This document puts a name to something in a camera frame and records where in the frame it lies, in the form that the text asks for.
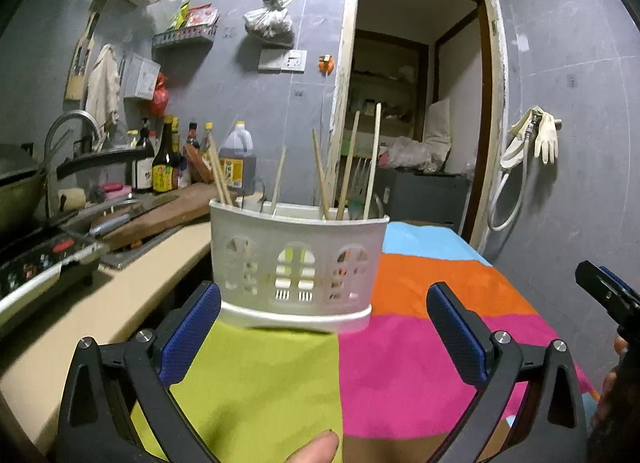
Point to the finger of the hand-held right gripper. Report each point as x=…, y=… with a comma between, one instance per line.
x=622, y=288
x=597, y=285

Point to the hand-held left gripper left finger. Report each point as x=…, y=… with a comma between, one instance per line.
x=192, y=328

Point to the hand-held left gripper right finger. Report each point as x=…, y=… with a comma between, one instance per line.
x=457, y=333

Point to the white plastic utensil basket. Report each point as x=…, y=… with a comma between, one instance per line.
x=295, y=263

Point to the metal fork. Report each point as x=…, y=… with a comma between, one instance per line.
x=359, y=183

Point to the pile of wooden chopsticks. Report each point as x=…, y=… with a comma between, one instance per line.
x=372, y=160

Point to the person's right hand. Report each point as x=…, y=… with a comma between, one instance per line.
x=620, y=383

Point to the person's left hand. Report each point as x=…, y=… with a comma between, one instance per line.
x=312, y=448

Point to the colourful patchwork cloth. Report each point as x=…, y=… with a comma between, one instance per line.
x=400, y=358

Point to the steel sink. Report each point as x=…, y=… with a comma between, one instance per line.
x=135, y=258

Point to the wooden cutting board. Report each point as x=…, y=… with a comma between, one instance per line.
x=170, y=215

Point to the kitchen cleaver knife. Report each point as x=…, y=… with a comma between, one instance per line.
x=107, y=228

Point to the grey cabinet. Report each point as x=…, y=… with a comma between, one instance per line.
x=425, y=200

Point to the dark bottle with yellow label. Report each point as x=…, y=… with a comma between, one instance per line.
x=162, y=173

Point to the pink sponge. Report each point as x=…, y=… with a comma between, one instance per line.
x=115, y=189

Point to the dark bottle with white label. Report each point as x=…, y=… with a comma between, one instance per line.
x=143, y=173

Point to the brown wooden block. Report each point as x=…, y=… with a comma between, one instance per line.
x=202, y=165

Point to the large oil jug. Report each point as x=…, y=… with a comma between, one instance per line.
x=240, y=163

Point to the black induction cooker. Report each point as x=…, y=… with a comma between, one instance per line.
x=30, y=268

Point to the crumpled clear plastic bag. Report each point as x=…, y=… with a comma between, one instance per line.
x=412, y=153

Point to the small dark sauce bottle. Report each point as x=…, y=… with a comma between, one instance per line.
x=192, y=140

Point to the clear bottle with yellow cap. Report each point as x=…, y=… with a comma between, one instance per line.
x=207, y=138

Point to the white pillow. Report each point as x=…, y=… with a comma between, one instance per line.
x=436, y=125

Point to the red plastic bag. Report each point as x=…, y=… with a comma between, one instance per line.
x=160, y=98

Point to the curved steel faucet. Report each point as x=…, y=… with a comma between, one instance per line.
x=70, y=118

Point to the hanging beige towel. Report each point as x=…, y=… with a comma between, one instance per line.
x=102, y=88

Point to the wooden shelf unit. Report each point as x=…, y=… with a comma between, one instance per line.
x=395, y=78

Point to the hanging wooden board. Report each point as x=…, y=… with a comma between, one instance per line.
x=77, y=68

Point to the colourful seasoning packets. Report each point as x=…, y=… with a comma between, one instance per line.
x=197, y=15

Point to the hanging clear plastic bag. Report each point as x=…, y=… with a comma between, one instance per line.
x=270, y=20

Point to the small white wall basket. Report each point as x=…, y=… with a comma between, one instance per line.
x=141, y=78

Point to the white wall socket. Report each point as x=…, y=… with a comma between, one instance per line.
x=282, y=61

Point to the wooden door frame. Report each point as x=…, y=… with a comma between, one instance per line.
x=345, y=68

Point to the grey wall shelf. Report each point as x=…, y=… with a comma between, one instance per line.
x=185, y=37

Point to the orange wall hook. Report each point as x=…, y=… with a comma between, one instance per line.
x=326, y=64

